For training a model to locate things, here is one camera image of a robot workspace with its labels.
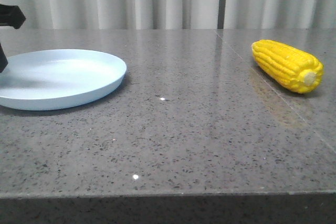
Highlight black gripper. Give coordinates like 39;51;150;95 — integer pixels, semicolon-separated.
0;4;26;73

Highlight light blue round plate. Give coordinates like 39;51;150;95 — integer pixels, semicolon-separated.
1;49;127;111

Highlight yellow corn cob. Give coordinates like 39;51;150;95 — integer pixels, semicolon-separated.
251;39;324;94

